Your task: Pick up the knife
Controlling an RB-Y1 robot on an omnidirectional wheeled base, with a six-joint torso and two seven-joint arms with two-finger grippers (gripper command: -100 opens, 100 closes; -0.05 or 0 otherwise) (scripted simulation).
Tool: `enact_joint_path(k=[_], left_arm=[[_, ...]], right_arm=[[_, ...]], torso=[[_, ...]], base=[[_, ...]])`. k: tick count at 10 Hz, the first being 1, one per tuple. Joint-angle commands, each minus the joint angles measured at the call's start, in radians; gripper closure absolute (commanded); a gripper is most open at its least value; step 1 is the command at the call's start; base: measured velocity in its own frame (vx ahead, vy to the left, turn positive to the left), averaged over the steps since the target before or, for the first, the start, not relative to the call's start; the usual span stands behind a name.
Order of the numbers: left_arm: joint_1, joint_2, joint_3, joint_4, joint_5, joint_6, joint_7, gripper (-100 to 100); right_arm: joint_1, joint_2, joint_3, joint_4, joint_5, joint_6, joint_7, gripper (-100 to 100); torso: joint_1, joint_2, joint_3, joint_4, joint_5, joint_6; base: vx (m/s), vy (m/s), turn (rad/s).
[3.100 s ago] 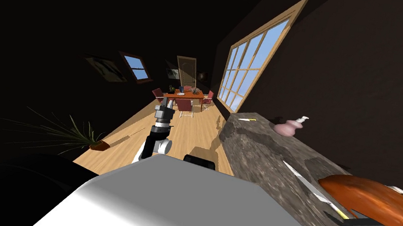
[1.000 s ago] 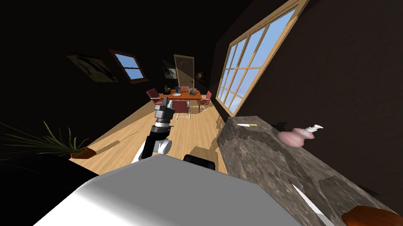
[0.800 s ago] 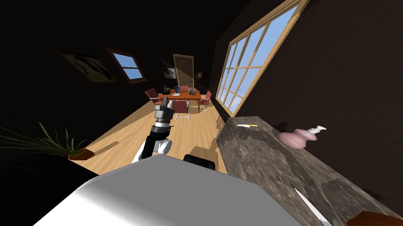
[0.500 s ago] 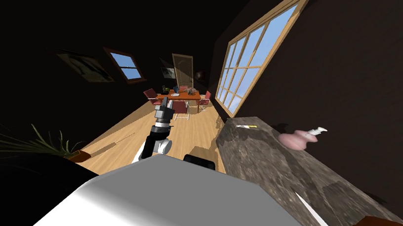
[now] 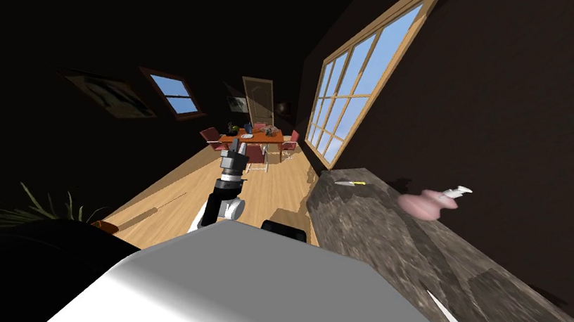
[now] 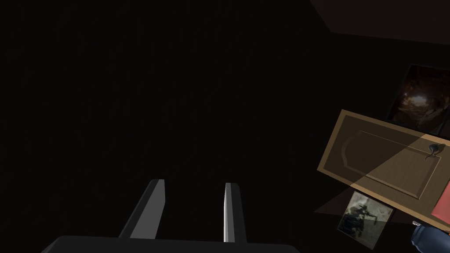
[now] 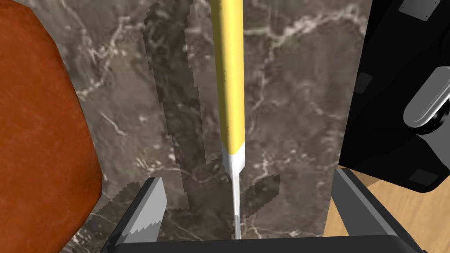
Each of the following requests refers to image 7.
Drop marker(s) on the orange-brown round bread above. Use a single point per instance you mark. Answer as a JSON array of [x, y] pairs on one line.
[[38, 133]]

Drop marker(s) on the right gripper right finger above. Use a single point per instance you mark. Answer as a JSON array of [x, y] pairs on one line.
[[355, 211]]

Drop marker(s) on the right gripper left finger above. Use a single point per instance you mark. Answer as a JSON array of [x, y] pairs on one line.
[[149, 211]]

